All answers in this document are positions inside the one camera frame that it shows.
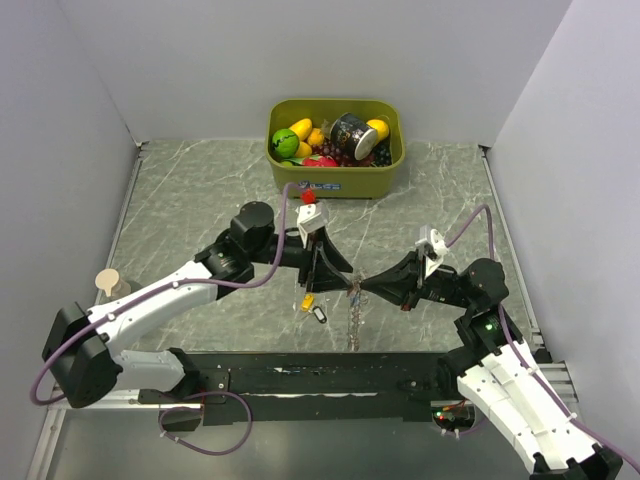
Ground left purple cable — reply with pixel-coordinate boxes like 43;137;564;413
30;182;306;456

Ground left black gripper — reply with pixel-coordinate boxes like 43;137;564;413
250;225;353;293

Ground dark toy grapes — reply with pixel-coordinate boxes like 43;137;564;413
372;143;393;167

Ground orange toy fruit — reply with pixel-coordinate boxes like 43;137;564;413
306;128;325;147

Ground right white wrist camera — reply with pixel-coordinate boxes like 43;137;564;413
415;225;449;279

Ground green toy watermelon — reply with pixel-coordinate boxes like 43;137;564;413
271;128;300;159

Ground purple cable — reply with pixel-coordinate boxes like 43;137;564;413
442;203;640;474
30;182;306;456

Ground yellow toy mango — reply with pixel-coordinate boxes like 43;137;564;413
289;118;313;142

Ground red toy dragonfruit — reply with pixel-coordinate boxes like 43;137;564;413
302;155;339;168

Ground yellow toy lemon right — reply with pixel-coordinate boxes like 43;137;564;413
366;119;390;143

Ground small yellow toy lemon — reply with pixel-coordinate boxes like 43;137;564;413
294;141;313;159

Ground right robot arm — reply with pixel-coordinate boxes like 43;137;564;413
361;252;623;479

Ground olive green plastic bin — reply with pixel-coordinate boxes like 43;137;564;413
266;98;406;199

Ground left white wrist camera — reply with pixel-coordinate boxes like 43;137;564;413
296;201;329;247

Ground black tag key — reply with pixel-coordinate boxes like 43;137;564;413
311;306;328;324

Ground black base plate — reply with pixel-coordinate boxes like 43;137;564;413
74;352;501;426

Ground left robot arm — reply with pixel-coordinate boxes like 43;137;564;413
43;202;353;408

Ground yellow tag key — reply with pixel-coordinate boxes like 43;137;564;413
299;293;315;313

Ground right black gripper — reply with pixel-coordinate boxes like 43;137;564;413
359;246;474;310

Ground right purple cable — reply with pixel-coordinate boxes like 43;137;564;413
442;203;640;474

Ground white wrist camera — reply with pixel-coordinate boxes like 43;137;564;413
415;225;449;279
296;201;329;247

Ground black printed can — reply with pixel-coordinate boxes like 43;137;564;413
330;113;378;161

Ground large metal keyring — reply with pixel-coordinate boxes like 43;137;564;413
347;271;368;353

